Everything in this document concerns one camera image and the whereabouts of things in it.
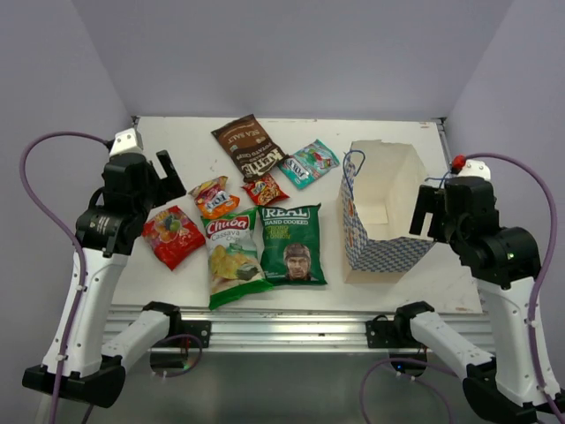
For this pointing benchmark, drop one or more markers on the aluminium rail frame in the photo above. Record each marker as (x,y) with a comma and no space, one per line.
(295,319)

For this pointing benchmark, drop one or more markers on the blue checkered paper bag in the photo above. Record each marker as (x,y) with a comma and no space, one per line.
(378,194)

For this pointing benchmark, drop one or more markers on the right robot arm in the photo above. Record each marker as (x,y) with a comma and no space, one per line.
(513,384)

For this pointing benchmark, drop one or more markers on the small red snack packet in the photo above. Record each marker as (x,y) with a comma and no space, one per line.
(265,191)

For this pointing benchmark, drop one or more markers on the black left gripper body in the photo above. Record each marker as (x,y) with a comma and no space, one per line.
(149,197)

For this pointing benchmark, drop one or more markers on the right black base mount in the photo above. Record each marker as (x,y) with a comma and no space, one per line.
(381,333)

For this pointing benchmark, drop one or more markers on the green Chuba cassava chips bag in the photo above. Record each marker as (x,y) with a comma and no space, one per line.
(234,268)

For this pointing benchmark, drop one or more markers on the dark green Real chips bag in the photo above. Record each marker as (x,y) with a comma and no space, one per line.
(291,245)

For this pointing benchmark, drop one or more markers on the orange Fox's candy bag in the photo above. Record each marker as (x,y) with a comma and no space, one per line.
(212,199)

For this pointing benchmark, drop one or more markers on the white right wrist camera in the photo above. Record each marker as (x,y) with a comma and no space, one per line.
(462,166)

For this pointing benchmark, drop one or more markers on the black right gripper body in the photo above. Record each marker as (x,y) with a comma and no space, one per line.
(450,230)

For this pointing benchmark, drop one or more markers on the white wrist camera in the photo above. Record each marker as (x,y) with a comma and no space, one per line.
(462,166)
(127,141)

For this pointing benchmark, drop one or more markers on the teal Fox's candy bag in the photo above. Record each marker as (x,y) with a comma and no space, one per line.
(309,164)

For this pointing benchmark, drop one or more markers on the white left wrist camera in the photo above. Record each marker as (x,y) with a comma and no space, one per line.
(127,141)

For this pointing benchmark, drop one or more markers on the brown Kettle chips bag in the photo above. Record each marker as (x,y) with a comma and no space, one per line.
(250,147)

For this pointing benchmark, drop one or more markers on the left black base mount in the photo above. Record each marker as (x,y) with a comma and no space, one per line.
(197,332)

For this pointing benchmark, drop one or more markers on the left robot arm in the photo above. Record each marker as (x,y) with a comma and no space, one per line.
(79,366)

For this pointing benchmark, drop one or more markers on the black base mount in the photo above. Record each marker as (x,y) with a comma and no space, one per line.
(197,332)
(381,333)

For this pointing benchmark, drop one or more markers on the red fruit candy bag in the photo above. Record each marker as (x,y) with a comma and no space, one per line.
(172,236)

